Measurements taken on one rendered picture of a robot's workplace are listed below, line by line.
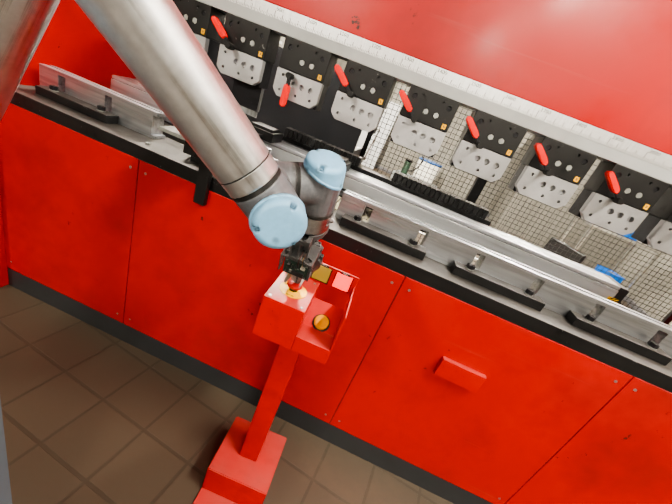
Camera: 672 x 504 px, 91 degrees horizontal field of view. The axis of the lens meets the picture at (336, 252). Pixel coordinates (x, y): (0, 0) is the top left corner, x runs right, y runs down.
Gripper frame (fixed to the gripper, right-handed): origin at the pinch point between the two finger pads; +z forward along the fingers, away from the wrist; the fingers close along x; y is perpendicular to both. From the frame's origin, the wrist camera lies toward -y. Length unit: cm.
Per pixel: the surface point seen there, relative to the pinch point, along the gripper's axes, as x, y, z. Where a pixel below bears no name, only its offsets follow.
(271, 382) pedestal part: 3.0, 14.1, 31.1
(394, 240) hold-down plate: 21.7, -32.1, 3.2
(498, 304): 57, -23, 4
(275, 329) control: -0.1, 11.0, 8.4
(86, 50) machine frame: -126, -71, 2
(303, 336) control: 6.9, 9.7, 8.5
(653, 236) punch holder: 88, -43, -24
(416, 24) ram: 3, -57, -49
